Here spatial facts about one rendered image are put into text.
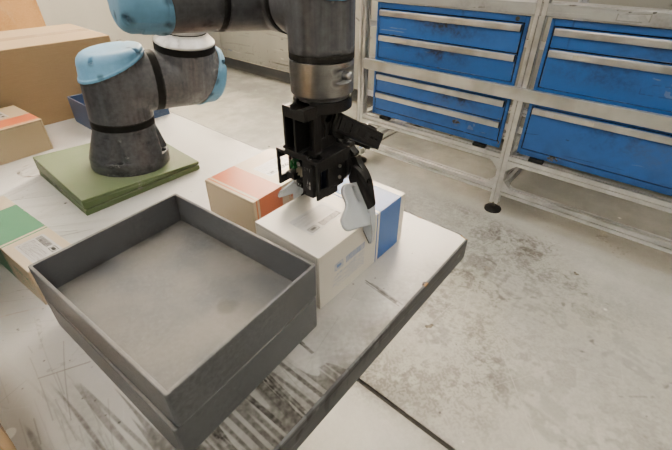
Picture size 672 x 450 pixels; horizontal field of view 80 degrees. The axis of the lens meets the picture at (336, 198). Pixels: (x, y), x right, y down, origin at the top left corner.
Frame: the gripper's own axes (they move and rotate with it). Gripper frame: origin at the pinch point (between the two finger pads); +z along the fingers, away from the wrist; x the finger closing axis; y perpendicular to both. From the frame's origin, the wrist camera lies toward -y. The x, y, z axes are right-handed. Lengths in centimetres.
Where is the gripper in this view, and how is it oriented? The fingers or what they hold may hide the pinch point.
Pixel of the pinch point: (334, 221)
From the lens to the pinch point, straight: 60.1
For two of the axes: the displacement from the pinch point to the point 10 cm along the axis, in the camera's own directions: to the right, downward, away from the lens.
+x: 7.7, 3.4, -5.4
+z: 0.0, 8.4, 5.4
